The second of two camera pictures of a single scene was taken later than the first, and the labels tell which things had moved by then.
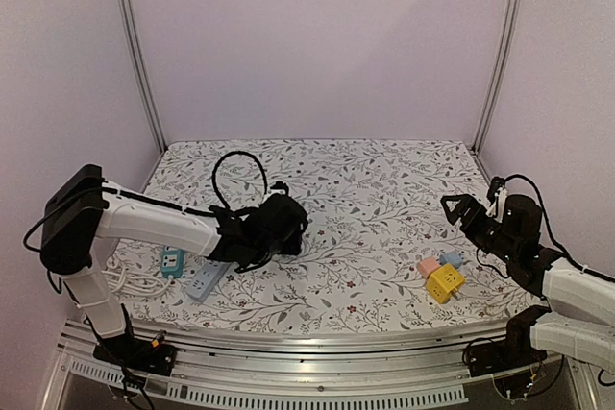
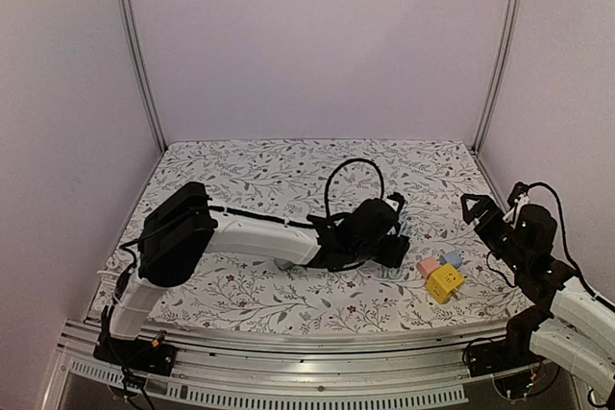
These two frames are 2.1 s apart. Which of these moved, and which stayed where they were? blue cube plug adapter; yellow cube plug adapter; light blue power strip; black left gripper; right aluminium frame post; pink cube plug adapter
Moved: black left gripper; light blue power strip
Stayed: blue cube plug adapter; right aluminium frame post; yellow cube plug adapter; pink cube plug adapter
